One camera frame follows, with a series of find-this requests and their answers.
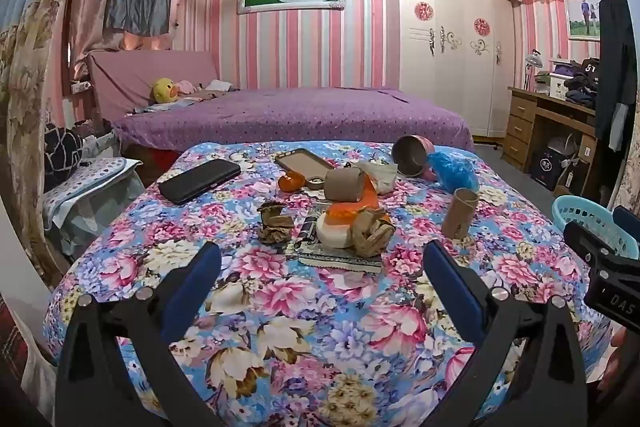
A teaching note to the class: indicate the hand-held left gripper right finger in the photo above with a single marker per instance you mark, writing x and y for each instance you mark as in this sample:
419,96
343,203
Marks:
452,292

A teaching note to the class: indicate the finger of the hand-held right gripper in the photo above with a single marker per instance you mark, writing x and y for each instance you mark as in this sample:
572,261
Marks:
627,218
585,237

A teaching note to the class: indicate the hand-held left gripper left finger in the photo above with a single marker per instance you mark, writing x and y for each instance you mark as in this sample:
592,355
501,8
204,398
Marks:
192,289

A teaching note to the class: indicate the light blue plastic basket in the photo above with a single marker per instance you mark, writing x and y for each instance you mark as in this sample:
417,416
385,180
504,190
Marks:
580,209

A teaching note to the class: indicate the cardboard tube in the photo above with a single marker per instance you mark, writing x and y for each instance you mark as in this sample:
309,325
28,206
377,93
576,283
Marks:
345,184
459,214

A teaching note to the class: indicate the brown paper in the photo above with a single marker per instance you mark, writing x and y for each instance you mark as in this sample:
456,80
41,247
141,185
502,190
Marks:
275,224
370,237

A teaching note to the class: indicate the blue patterned book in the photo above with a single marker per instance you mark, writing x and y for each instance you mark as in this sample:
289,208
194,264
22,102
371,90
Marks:
340,263

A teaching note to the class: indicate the blue plastic bag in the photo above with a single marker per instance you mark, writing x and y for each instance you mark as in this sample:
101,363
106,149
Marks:
452,172

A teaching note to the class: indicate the white round container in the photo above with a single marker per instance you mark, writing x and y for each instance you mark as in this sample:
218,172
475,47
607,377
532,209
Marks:
334,234

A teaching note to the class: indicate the person's right hand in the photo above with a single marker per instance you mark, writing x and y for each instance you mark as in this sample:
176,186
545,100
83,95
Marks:
625,357

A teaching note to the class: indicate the cardboard box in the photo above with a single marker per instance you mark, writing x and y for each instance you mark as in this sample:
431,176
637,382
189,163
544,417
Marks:
585,162

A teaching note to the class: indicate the black paper bag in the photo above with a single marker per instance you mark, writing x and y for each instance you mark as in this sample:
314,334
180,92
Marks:
544,169

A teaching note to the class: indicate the white electric fan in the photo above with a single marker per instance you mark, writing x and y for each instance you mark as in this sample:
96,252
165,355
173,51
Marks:
562,149

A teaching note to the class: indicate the black smartphone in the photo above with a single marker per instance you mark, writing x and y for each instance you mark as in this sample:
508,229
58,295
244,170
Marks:
200,181

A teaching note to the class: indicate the floral tablecloth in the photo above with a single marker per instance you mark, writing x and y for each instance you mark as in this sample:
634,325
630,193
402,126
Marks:
300,332

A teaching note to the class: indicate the grey folded cloth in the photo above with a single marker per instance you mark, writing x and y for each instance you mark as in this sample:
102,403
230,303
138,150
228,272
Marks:
384,177

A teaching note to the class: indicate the pile of dark clothes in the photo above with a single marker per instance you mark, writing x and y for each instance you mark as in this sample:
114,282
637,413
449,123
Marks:
582,87

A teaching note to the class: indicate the wooden desk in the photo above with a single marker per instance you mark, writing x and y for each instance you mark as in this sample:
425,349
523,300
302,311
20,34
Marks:
520,112

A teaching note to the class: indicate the pink bowl with dark interior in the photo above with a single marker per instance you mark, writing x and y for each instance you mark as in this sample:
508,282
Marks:
407,155

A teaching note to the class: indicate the white storage box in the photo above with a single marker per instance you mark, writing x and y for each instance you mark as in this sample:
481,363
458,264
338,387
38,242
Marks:
560,87

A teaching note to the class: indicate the dotted white cloth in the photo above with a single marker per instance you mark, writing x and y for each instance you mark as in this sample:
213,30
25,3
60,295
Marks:
95,177

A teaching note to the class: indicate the black hanging garment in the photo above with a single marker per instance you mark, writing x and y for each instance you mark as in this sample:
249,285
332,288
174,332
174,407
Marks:
615,67

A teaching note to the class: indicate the beige phone case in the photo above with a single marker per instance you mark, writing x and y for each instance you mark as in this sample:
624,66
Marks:
302,162

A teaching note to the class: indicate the desk lamp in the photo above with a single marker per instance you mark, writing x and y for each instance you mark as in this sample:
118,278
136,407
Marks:
535,59

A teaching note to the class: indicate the black white patterned bag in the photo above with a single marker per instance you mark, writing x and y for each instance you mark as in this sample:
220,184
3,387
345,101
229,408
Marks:
62,152

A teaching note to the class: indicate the yellow duck plush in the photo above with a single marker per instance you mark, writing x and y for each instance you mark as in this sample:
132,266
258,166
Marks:
164,91

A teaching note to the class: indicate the pink plush toy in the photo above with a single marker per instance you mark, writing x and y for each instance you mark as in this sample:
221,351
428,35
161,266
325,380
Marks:
187,86

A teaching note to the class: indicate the white folded cloth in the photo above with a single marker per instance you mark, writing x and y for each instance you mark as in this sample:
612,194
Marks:
219,85

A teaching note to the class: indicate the small framed couple photo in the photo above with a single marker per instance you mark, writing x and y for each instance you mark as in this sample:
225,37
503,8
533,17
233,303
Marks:
582,17

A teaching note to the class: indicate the purple dotted bed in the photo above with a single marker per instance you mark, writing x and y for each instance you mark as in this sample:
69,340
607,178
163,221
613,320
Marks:
300,112

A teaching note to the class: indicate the white wardrobe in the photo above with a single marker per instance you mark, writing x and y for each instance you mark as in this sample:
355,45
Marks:
450,72

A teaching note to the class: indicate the pink covered headboard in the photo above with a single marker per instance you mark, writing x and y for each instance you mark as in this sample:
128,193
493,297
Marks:
130,77

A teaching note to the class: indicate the red round paper decal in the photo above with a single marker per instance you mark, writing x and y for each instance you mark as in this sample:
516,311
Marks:
424,12
481,27

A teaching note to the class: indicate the floral curtain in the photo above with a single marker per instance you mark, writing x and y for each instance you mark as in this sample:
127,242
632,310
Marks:
25,82

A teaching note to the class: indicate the white wall socket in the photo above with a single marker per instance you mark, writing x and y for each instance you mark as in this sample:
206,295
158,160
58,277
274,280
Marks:
81,87

